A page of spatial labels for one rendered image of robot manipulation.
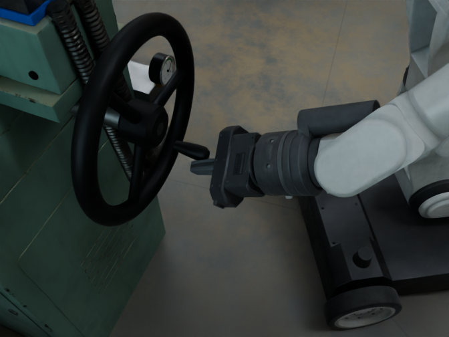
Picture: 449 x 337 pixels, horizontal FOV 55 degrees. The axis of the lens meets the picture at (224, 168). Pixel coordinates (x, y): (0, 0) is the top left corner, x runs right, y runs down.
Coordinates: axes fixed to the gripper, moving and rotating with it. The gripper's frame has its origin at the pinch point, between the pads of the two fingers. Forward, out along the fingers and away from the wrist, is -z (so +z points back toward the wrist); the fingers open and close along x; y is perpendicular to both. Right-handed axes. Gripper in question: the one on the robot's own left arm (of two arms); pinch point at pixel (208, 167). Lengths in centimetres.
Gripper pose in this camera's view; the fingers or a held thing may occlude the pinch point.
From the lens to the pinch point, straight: 66.5
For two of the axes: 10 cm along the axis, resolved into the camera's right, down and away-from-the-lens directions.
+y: -5.8, -3.2, -7.5
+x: 1.6, -9.5, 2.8
